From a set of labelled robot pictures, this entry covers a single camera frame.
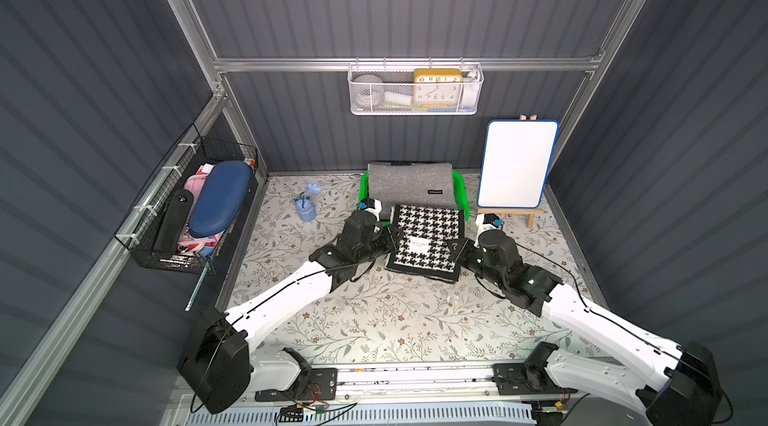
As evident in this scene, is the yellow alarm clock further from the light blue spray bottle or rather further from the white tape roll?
the light blue spray bottle

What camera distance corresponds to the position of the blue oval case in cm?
63

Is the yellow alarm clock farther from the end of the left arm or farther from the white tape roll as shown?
the end of the left arm

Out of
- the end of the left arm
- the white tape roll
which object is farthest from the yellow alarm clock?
the end of the left arm

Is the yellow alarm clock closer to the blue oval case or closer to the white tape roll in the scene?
the white tape roll

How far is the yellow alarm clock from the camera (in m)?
0.88

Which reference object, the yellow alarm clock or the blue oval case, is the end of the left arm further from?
the yellow alarm clock

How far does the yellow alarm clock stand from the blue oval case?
1.81 feet
